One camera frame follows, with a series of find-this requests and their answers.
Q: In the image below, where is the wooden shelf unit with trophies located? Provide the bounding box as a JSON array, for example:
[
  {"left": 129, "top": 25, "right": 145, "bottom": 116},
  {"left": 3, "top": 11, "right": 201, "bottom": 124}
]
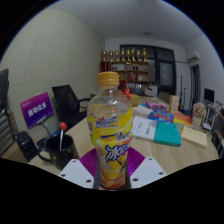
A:
[{"left": 99, "top": 47, "right": 151, "bottom": 91}]

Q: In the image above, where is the white pot with pink flowers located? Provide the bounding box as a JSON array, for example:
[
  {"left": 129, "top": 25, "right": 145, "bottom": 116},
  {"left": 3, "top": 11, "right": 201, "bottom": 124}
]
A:
[{"left": 192, "top": 101, "right": 208, "bottom": 131}]

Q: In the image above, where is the orange flat book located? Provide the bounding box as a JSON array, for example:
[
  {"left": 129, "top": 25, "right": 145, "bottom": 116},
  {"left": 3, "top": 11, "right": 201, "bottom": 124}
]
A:
[{"left": 172, "top": 112, "right": 194, "bottom": 127}]

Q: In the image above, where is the pale yellow notebook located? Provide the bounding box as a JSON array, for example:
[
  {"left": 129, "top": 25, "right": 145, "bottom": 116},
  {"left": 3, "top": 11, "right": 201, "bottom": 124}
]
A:
[{"left": 180, "top": 125, "right": 208, "bottom": 149}]

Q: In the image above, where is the purple sign board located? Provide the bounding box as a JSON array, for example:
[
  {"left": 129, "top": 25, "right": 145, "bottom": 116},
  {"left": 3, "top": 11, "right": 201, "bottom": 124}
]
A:
[{"left": 19, "top": 92, "right": 54, "bottom": 130}]

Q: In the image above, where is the upright orange carton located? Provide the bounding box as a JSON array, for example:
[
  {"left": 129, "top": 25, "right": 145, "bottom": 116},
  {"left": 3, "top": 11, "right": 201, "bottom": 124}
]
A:
[{"left": 168, "top": 94, "right": 180, "bottom": 114}]

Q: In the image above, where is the teal book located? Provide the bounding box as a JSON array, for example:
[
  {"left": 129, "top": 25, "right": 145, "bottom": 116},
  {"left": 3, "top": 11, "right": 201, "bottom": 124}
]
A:
[{"left": 153, "top": 120, "right": 183, "bottom": 148}]

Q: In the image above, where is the yellow gift box red ribbon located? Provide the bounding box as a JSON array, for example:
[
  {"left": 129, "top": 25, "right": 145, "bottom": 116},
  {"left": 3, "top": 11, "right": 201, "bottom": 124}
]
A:
[{"left": 118, "top": 88, "right": 141, "bottom": 108}]

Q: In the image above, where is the pink snack packet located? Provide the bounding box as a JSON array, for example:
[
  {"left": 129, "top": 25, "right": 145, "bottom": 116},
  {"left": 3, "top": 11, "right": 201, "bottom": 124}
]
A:
[{"left": 145, "top": 101, "right": 168, "bottom": 111}]

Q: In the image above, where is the white paper booklet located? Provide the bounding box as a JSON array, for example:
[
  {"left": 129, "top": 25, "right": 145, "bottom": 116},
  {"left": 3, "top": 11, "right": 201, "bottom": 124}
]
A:
[{"left": 130, "top": 115, "right": 158, "bottom": 141}]

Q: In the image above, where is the white wall air conditioner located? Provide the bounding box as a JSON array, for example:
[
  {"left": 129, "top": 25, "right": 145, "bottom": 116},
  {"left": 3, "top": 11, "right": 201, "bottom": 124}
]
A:
[{"left": 186, "top": 50, "right": 202, "bottom": 63}]

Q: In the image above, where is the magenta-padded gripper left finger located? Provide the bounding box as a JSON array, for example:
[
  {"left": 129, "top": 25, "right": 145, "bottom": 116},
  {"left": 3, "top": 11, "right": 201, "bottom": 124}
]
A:
[{"left": 58, "top": 148, "right": 100, "bottom": 190}]

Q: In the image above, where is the cluttered side desk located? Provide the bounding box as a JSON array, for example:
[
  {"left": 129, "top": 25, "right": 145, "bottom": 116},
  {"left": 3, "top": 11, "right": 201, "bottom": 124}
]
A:
[{"left": 206, "top": 103, "right": 224, "bottom": 158}]

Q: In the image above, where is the black office chair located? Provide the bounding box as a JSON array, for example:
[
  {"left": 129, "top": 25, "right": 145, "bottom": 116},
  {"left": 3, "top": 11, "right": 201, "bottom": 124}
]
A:
[{"left": 51, "top": 84, "right": 93, "bottom": 129}]

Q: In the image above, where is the black computer monitor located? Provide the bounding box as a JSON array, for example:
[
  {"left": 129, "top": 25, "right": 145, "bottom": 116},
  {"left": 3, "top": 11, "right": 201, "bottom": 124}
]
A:
[{"left": 203, "top": 87, "right": 216, "bottom": 104}]

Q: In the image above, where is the grey striped office chair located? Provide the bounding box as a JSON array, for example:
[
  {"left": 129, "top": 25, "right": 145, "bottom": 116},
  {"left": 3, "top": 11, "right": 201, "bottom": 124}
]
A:
[{"left": 0, "top": 68, "right": 38, "bottom": 163}]

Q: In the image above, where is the dark grey chair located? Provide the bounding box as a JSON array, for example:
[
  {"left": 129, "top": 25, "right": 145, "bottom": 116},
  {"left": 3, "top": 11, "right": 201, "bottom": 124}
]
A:
[{"left": 158, "top": 91, "right": 171, "bottom": 104}]

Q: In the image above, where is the blue snack packet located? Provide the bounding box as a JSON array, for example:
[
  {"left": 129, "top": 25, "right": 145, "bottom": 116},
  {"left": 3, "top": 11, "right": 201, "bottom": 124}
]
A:
[{"left": 147, "top": 109, "right": 175, "bottom": 125}]

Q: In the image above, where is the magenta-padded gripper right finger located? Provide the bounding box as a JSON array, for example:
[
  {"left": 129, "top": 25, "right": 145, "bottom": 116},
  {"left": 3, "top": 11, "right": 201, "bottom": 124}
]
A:
[{"left": 125, "top": 146, "right": 168, "bottom": 190}]

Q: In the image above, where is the red-knobbed stirring stick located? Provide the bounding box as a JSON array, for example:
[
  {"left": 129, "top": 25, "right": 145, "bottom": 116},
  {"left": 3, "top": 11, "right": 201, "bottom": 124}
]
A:
[{"left": 58, "top": 121, "right": 68, "bottom": 153}]

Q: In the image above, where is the yellow-labelled drink bottle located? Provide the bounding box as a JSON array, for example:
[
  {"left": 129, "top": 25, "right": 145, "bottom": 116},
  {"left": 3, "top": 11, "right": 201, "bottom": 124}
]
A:
[{"left": 86, "top": 71, "right": 134, "bottom": 190}]

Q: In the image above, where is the black mug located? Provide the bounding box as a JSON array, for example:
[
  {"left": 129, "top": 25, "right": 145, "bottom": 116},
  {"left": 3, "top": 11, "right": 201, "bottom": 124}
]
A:
[{"left": 37, "top": 134, "right": 79, "bottom": 171}]

